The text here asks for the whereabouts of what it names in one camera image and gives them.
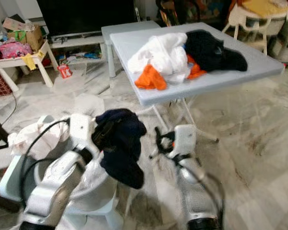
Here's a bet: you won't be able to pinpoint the dark navy garment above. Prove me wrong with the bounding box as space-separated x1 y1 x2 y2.
95 108 148 190
183 29 249 73

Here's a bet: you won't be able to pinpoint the white shirt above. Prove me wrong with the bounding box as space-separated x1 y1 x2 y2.
8 115 69 161

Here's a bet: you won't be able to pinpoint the orange garment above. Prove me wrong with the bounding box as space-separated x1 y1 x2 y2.
134 54 207 91

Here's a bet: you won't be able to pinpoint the white crumpled garment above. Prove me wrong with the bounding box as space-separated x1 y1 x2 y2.
127 32 192 85

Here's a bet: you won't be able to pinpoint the red printed can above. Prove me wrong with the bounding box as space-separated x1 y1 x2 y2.
57 64 73 79

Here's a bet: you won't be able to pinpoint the grey folding table white legs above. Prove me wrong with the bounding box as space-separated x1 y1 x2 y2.
109 21 285 143

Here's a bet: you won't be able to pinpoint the black baby stroller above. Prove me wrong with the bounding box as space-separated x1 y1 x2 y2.
156 0 186 27

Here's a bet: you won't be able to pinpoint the red mesh basket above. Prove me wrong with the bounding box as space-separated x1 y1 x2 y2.
0 61 13 99

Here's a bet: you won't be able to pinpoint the black flat television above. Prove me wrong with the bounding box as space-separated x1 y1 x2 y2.
36 0 138 42

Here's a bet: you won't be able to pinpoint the white baby high chair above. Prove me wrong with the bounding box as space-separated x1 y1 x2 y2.
221 2 285 56

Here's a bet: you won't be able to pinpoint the small yellow cloth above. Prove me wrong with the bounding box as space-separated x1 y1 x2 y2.
20 53 37 72

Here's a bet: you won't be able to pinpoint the small white wooden table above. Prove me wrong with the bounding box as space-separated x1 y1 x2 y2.
0 40 57 92

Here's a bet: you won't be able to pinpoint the pink bag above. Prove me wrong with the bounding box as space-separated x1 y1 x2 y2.
0 39 34 59

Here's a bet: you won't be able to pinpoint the brown cardboard box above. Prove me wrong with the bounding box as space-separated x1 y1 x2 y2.
2 18 45 52

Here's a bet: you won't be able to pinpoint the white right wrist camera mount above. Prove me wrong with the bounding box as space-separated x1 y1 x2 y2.
172 124 198 157

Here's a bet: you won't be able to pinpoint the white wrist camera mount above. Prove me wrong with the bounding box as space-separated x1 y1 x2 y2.
172 124 198 157
69 113 96 150

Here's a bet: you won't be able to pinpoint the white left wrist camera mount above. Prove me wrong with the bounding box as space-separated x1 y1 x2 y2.
69 113 96 150

